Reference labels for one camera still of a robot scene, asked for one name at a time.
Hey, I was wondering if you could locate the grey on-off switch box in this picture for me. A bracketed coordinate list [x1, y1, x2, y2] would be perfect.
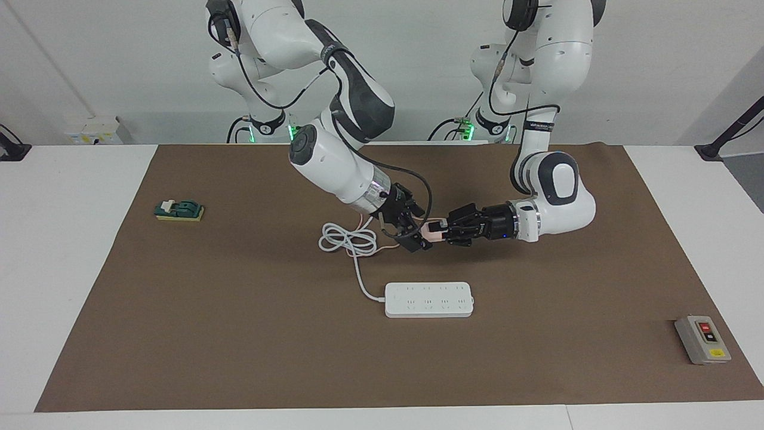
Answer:
[674, 315, 732, 366]

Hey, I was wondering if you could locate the brown table mat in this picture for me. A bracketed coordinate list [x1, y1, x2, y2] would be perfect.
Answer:
[35, 142, 764, 413]

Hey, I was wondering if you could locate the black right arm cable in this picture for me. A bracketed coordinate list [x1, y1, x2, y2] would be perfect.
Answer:
[208, 9, 433, 222]

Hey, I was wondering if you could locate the black base cable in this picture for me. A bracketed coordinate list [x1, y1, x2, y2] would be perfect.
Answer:
[227, 116, 251, 144]
[427, 118, 472, 143]

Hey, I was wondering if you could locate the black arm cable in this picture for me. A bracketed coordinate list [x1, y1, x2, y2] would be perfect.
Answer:
[489, 24, 560, 117]
[208, 9, 433, 222]

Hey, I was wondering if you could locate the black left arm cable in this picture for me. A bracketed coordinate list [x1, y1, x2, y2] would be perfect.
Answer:
[489, 24, 560, 117]

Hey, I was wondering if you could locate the green knife switch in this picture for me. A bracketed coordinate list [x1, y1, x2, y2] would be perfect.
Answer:
[154, 199, 205, 222]

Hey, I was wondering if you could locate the pink charging cable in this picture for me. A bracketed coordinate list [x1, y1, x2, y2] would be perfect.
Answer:
[346, 216, 421, 256]

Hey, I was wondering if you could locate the black clamp stand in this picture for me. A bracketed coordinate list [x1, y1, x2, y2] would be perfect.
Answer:
[694, 96, 764, 162]
[0, 124, 32, 162]

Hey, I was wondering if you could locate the white power strip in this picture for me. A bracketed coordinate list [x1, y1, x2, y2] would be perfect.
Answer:
[384, 282, 475, 318]

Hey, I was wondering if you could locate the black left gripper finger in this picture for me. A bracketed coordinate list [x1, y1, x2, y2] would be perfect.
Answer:
[440, 229, 478, 247]
[445, 204, 478, 226]

